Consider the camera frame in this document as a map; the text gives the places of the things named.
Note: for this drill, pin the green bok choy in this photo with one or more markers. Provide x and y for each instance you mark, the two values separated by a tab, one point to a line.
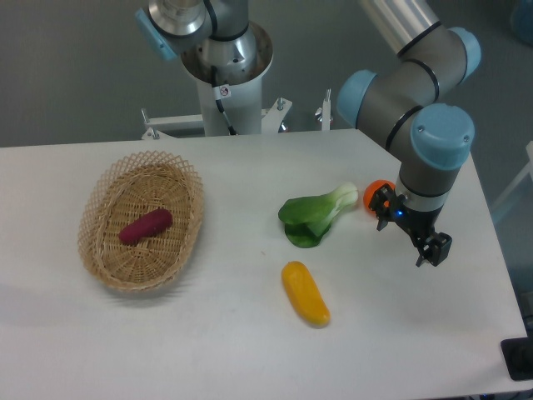
307	220

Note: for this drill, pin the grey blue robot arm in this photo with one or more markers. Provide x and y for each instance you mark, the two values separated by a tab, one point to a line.
401	112

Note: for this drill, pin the black device at table edge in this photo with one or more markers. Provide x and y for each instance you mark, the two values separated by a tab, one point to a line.
517	353

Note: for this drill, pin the white metal frame bracket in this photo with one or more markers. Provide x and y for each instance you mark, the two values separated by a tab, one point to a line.
221	121

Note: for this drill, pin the orange tangerine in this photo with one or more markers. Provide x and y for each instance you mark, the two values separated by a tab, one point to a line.
371	189

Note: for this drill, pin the white frame right edge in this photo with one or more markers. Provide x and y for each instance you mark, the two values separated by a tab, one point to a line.
504	202

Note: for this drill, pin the woven wicker basket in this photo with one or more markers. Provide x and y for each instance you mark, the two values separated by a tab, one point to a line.
132	187

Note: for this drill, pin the yellow squash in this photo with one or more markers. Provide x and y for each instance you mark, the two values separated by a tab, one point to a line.
304	295

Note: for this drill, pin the purple sweet potato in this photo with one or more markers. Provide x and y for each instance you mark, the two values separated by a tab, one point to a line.
148	225

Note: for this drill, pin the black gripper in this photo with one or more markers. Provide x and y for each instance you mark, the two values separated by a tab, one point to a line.
433	247

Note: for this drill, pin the blue object top right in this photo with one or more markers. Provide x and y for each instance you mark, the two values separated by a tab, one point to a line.
521	20

